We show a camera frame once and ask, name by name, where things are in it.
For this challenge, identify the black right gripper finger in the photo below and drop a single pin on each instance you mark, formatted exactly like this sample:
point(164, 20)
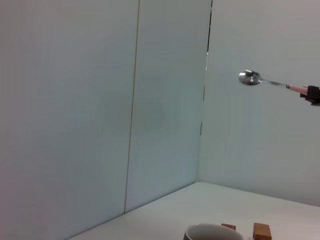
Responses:
point(313, 95)

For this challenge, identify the dark reddish wooden block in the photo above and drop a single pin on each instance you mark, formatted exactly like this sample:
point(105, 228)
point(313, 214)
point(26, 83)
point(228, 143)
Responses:
point(228, 227)

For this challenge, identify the grey ceramic coffee cup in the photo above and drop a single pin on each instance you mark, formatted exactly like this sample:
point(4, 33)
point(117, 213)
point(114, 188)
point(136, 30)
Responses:
point(212, 233)

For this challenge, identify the light brown wooden block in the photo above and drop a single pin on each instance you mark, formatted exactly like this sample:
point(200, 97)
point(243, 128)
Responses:
point(262, 231)

